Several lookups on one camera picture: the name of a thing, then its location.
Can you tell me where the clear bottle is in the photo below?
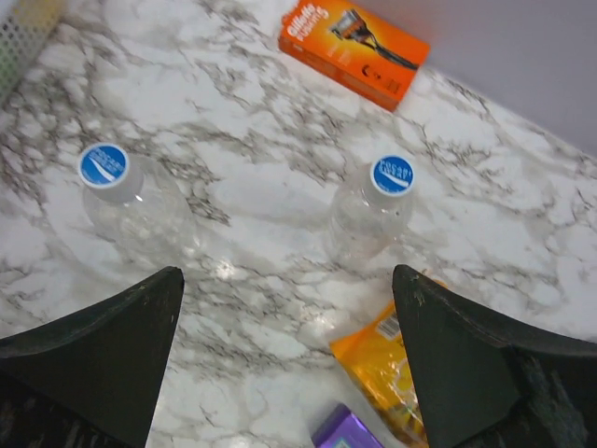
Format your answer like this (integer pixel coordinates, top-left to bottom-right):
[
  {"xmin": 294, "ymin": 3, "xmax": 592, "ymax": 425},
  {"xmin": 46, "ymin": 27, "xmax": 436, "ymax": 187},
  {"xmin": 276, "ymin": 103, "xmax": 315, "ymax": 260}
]
[
  {"xmin": 81, "ymin": 148, "xmax": 202, "ymax": 264},
  {"xmin": 325, "ymin": 160, "xmax": 415, "ymax": 266}
]

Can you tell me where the blue cap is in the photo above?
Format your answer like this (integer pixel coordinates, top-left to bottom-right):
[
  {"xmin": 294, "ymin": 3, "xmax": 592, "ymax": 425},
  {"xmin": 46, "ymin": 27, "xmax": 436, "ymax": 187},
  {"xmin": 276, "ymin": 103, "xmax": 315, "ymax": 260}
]
[{"xmin": 77, "ymin": 143, "xmax": 144, "ymax": 203}]

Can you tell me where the orange snack bag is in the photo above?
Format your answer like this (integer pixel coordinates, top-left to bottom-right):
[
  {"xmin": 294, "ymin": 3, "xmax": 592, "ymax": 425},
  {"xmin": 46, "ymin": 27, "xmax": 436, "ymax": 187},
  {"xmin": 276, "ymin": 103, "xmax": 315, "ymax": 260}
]
[{"xmin": 328, "ymin": 274, "xmax": 449, "ymax": 448}]

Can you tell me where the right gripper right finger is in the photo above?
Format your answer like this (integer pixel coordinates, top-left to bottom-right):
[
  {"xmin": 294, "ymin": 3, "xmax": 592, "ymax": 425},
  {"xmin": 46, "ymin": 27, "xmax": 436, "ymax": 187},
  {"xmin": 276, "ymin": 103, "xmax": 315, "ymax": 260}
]
[{"xmin": 392, "ymin": 264, "xmax": 596, "ymax": 447}]

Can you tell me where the orange razor box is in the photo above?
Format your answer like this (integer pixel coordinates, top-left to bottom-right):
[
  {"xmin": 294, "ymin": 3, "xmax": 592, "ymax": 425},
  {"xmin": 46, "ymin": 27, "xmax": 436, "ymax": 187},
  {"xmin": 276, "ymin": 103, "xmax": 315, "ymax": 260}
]
[{"xmin": 278, "ymin": 0, "xmax": 430, "ymax": 112}]

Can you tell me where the purple toothpaste box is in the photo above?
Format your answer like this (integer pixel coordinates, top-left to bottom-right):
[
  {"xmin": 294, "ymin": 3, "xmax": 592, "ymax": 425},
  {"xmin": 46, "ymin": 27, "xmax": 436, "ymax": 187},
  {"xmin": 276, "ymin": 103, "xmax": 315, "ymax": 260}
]
[{"xmin": 311, "ymin": 403, "xmax": 382, "ymax": 448}]

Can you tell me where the blue cap table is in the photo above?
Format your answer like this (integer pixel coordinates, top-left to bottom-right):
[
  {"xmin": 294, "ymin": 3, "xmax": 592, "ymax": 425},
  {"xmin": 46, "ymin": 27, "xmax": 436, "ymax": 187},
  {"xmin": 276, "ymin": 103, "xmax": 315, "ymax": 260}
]
[{"xmin": 363, "ymin": 155, "xmax": 416, "ymax": 206}]

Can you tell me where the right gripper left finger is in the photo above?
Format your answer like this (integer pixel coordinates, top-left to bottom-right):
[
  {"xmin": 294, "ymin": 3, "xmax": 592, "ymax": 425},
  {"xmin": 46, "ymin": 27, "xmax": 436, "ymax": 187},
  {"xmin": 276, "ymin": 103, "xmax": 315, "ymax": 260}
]
[{"xmin": 1, "ymin": 267, "xmax": 185, "ymax": 447}]

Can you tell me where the white plastic basket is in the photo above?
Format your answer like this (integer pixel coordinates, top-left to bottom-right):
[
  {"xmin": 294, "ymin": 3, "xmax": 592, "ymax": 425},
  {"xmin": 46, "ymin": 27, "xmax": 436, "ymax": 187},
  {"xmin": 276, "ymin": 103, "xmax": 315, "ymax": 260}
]
[{"xmin": 0, "ymin": 0, "xmax": 66, "ymax": 105}]

